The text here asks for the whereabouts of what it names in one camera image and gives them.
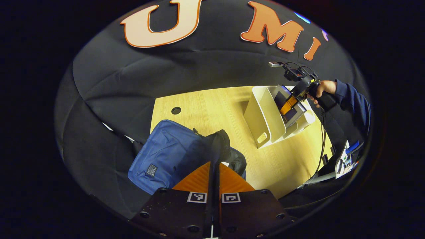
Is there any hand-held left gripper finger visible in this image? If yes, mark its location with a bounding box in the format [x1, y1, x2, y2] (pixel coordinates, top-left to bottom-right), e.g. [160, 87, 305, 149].
[131, 162, 215, 239]
[214, 163, 296, 238]

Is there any white plastic bookshelf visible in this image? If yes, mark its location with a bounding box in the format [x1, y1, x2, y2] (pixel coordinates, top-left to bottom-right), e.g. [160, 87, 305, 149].
[243, 85, 316, 149]

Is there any blue schoolbag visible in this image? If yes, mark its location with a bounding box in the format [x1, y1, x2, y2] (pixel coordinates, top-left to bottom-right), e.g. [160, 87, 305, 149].
[128, 119, 248, 196]

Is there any grey metal bar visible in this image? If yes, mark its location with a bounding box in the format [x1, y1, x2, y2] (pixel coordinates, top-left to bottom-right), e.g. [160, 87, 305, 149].
[304, 171, 336, 186]

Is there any black cable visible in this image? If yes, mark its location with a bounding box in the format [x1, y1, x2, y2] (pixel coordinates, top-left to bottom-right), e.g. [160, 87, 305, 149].
[312, 111, 328, 176]

